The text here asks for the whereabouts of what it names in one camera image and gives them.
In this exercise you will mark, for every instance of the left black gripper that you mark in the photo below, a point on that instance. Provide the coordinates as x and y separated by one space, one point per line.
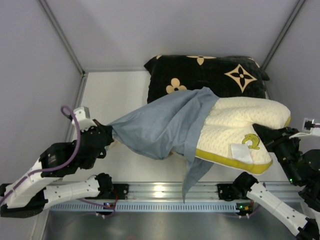
104 136

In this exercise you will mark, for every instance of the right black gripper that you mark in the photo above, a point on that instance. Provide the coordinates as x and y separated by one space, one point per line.
271 139

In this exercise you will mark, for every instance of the cream yellow foam pillow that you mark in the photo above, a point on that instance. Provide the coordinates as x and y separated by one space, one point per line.
228 137

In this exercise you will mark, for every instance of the beige green blue pillowcase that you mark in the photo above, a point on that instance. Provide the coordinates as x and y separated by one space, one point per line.
172 123

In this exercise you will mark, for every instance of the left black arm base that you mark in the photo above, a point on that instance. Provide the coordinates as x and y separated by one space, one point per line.
120 191

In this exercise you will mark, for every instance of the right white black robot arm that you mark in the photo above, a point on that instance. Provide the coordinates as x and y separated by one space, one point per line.
295 204

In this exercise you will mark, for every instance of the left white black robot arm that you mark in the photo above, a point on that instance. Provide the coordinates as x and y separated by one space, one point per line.
34 192

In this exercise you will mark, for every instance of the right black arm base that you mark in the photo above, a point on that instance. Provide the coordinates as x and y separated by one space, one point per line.
227 192

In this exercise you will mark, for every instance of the black floral plush pillow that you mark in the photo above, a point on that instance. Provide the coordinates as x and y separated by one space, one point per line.
229 76

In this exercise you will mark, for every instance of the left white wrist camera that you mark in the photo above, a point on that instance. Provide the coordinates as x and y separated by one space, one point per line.
82 115

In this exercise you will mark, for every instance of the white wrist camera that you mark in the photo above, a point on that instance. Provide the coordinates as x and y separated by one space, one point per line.
82 115
310 128

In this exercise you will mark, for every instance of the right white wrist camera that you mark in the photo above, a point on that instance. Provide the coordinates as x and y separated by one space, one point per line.
310 128

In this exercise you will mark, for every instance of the aluminium mounting rail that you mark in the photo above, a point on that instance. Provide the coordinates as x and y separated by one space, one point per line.
172 191

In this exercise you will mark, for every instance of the slotted grey cable duct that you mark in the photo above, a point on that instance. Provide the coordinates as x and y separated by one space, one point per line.
175 207

